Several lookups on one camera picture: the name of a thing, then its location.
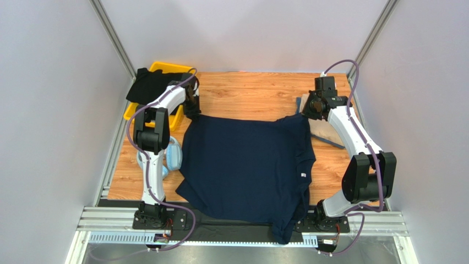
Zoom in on light blue headphones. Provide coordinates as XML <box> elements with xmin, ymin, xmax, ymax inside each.
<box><xmin>137</xmin><ymin>136</ymin><xmax>183</xmax><ymax>180</ymax></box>

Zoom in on navy t shirt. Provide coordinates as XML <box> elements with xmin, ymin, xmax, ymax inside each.
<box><xmin>176</xmin><ymin>114</ymin><xmax>315</xmax><ymax>245</ymax></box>

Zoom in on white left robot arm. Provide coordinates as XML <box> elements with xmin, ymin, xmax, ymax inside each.
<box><xmin>127</xmin><ymin>68</ymin><xmax>200</xmax><ymax>225</ymax></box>

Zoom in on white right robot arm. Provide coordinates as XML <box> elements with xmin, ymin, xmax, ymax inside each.
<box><xmin>300</xmin><ymin>88</ymin><xmax>397</xmax><ymax>217</ymax></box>

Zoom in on yellow plastic bin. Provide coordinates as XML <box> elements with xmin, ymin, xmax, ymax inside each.
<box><xmin>123</xmin><ymin>61</ymin><xmax>197</xmax><ymax>132</ymax></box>

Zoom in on beige folded t shirt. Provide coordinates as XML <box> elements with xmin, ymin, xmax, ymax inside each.
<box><xmin>299</xmin><ymin>93</ymin><xmax>347</xmax><ymax>147</ymax></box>

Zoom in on blue folded t shirt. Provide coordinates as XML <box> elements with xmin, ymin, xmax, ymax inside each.
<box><xmin>295</xmin><ymin>97</ymin><xmax>347</xmax><ymax>150</ymax></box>

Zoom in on black t shirt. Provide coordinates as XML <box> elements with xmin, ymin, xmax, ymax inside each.
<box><xmin>126</xmin><ymin>68</ymin><xmax>190</xmax><ymax>105</ymax></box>

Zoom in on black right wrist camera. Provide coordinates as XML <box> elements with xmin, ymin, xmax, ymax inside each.
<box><xmin>314</xmin><ymin>76</ymin><xmax>336</xmax><ymax>91</ymax></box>

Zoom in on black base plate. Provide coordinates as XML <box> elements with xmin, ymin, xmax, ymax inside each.
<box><xmin>132</xmin><ymin>202</ymin><xmax>351</xmax><ymax>245</ymax></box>

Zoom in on aluminium frame rail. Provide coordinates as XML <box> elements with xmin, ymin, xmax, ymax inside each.
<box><xmin>77</xmin><ymin>207</ymin><xmax>418</xmax><ymax>263</ymax></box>

